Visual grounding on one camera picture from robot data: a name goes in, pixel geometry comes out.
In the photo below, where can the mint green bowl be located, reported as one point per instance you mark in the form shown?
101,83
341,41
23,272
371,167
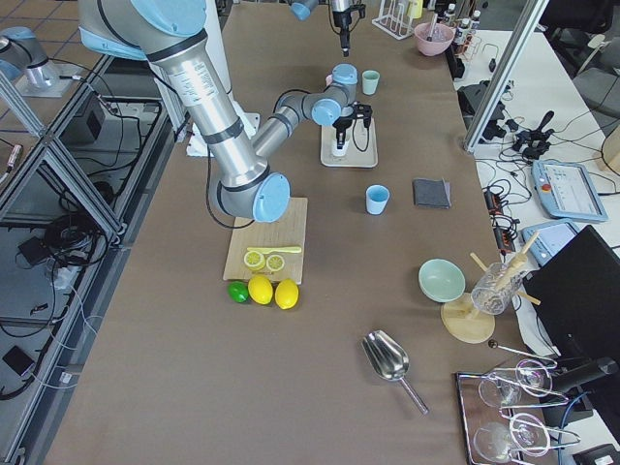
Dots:
441,280

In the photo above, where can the cream plastic tray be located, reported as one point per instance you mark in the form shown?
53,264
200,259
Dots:
362,151

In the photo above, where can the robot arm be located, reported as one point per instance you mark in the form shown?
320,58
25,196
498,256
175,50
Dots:
302,9
171,35

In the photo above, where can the lemon half right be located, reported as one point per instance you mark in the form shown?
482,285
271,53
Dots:
275,263

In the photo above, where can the yellow lemon right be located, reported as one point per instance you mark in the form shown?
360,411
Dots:
287,294

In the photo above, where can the wine glass rack tray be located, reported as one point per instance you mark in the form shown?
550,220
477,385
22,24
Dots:
501,414

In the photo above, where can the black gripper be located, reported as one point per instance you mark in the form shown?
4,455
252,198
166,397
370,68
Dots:
340,128
343,18

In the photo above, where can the yellow plastic knife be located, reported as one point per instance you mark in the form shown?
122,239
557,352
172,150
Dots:
271,250

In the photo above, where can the aluminium frame post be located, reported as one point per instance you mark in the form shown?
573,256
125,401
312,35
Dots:
525,26

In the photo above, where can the light blue cup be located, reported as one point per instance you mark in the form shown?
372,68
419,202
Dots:
376,199

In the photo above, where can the yellow cup on rack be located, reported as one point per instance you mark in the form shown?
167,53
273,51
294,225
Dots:
415,11

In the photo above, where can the metal muddler tool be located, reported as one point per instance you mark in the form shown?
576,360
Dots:
431,26

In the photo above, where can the mint green cup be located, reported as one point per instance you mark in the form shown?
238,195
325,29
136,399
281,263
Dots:
370,81

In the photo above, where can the clear glass mug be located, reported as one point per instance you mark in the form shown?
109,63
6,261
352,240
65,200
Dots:
494,291

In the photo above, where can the yellow lemon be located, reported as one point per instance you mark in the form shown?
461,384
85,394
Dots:
260,289
287,294

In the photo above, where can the teach pendant tablet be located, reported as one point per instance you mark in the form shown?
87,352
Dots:
566,191

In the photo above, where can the pink bowl with ice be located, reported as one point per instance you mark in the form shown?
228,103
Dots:
435,43

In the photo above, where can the grey folded cloth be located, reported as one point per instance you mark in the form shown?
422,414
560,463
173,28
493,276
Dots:
431,193

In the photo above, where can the cream white cup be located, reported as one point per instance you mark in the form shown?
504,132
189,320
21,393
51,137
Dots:
339,151

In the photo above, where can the green lime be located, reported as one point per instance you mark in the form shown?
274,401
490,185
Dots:
238,291

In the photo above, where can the black monitor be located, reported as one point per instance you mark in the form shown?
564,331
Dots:
579,293

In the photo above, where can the metal ice scoop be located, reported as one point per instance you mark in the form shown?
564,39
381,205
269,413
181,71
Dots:
390,362

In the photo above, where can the yellow lemon left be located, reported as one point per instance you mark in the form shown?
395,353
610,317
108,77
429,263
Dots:
260,289

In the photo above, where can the wooden cutting board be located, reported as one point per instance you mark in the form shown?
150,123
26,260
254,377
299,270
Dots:
289,230

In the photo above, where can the white wire cup rack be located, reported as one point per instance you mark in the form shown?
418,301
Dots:
393,18

